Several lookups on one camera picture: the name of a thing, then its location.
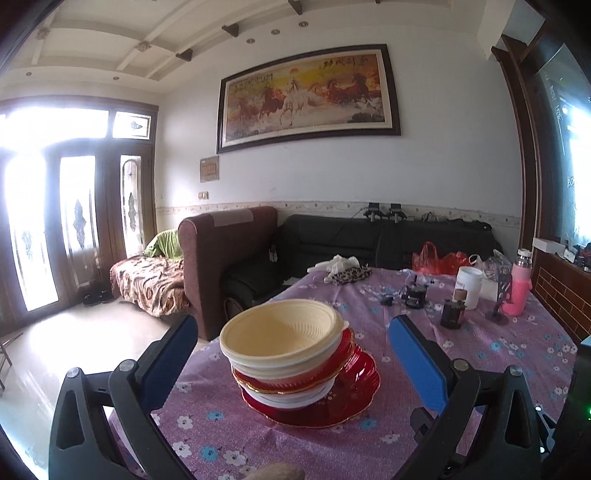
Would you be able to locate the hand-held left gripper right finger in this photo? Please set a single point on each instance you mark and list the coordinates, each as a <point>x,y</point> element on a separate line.
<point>415,360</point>

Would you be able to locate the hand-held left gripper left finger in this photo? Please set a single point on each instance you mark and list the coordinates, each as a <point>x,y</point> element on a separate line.
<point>171,355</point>

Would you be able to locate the large white bowl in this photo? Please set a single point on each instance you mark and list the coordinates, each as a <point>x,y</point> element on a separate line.
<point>318,393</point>

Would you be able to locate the dark bottle with cork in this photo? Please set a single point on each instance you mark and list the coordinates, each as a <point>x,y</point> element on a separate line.
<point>452,316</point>

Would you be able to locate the small black cap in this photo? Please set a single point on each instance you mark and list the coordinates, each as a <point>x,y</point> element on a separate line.
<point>387,300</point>

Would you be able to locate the patterned blanket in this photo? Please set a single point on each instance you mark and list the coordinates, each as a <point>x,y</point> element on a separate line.
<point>147,281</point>

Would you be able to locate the black shoe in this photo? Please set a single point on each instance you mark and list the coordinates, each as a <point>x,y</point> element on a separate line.
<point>91,297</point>
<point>107,295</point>

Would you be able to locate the white plastic jar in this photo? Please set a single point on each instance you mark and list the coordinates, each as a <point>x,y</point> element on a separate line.
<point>471,286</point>

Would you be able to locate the black phone stand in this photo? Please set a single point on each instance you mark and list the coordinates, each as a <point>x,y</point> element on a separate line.
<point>498,316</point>

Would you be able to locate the red plastic bag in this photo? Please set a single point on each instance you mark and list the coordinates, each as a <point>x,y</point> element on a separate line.
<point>438,263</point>

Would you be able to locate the white tissue pack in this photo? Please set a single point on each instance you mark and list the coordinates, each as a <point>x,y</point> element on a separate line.
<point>489,288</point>

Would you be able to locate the brown armchair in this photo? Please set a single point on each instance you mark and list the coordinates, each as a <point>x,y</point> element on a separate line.
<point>217,258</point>

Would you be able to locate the green cloth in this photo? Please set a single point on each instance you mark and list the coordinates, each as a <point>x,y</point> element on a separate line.
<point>164,244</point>

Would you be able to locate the pink thermos with knit sleeve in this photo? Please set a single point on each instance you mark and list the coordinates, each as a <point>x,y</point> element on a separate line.
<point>519,286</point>

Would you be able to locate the purple floral tablecloth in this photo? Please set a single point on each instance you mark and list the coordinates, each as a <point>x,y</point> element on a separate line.
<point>323,443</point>

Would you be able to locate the clear plastic bag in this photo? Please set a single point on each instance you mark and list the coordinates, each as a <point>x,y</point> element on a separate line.
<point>498,263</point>

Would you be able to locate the white flat box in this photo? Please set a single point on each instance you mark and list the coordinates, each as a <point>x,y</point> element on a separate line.
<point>548,244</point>

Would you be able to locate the black sofa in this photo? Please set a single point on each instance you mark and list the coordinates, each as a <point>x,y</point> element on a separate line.
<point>332,240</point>

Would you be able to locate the black clamp device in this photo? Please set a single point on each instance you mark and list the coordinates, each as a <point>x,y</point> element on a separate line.
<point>374,212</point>
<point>398,212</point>

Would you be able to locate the wooden glass-panel door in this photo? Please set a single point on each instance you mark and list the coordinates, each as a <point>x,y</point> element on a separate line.
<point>108,184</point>

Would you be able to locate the glass partition pane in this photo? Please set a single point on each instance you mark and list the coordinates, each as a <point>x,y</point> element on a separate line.
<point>568,138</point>

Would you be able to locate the framed horse painting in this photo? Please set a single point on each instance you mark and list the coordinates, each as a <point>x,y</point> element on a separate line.
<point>304,97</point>

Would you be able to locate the small wall plaque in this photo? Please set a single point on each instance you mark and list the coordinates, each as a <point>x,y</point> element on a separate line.
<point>209,169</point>

